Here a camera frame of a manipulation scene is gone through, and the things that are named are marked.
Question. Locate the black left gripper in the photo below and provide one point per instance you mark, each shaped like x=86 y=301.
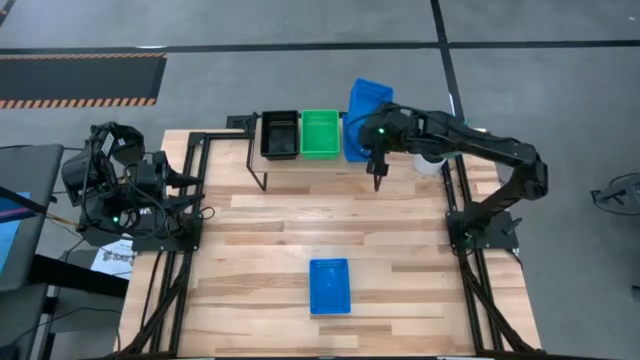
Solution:
x=147 y=182

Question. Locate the white printed paper sheet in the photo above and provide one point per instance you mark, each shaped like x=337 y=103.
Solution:
x=112 y=257

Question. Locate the black aluminium rail frame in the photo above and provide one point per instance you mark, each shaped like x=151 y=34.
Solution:
x=190 y=160
x=462 y=190

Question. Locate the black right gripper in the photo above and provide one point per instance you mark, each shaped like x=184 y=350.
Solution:
x=387 y=130

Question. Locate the black mat hazard stripe edge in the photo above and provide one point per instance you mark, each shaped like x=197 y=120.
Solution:
x=75 y=77

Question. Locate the green plastic basket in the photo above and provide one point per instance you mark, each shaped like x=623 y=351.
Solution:
x=320 y=135

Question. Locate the potted plant white pot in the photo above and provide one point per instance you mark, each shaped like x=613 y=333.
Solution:
x=429 y=167

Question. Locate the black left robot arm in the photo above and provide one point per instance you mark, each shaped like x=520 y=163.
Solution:
x=95 y=200

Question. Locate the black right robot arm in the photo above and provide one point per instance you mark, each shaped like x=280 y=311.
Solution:
x=500 y=150

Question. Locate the black plastic basket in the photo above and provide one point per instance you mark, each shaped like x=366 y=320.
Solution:
x=280 y=137

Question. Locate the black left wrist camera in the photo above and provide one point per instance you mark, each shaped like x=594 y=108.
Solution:
x=159 y=161

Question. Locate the wooden shelf black metal frame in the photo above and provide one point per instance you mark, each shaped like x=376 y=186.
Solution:
x=310 y=166

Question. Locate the blue panel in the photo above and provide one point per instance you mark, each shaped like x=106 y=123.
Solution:
x=7 y=235

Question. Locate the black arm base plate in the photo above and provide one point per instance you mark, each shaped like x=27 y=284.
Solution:
x=170 y=242
x=500 y=232

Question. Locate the black floor beam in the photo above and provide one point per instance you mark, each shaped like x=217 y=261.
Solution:
x=75 y=275

